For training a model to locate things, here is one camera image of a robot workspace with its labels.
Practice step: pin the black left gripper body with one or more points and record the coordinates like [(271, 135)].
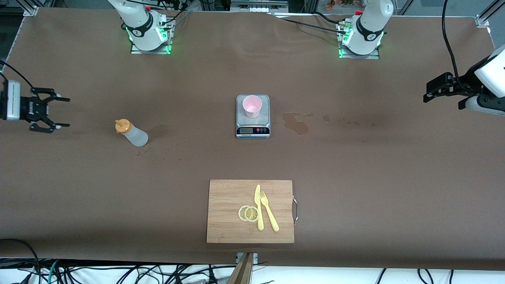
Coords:
[(462, 84)]

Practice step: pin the pink plastic cup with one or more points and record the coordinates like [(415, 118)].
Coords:
[(252, 105)]

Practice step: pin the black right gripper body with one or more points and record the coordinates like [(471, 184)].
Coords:
[(30, 108)]

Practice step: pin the small metal bracket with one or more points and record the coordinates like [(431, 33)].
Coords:
[(255, 258)]

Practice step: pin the brown liquid puddle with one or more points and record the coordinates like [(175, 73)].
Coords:
[(298, 125)]

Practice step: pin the aluminium frame profile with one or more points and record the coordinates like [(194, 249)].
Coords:
[(31, 11), (483, 19)]

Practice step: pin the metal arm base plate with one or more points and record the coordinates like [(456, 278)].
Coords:
[(371, 57), (138, 51)]

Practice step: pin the yellow plastic knife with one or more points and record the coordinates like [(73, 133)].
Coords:
[(257, 197)]

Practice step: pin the sauce bottle with orange cap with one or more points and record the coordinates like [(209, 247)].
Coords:
[(135, 135)]

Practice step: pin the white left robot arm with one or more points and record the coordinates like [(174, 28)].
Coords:
[(493, 75)]

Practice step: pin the grey power strip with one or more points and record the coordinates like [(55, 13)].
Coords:
[(258, 8)]

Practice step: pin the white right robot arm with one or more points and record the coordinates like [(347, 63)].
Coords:
[(140, 23)]

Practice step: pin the lemon slice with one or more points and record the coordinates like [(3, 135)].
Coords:
[(241, 213), (251, 214)]

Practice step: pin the wooden cutting board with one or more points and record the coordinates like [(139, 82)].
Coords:
[(229, 205)]

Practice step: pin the silver digital kitchen scale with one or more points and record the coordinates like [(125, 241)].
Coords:
[(252, 126)]

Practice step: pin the yellow plastic fork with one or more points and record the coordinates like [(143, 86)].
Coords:
[(270, 215)]

